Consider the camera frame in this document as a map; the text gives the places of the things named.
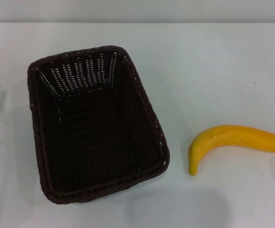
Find black woven rectangular basket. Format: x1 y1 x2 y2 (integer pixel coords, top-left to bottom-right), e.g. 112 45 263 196
27 44 170 203

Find yellow banana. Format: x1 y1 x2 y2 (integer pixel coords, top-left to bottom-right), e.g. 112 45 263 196
188 124 275 176

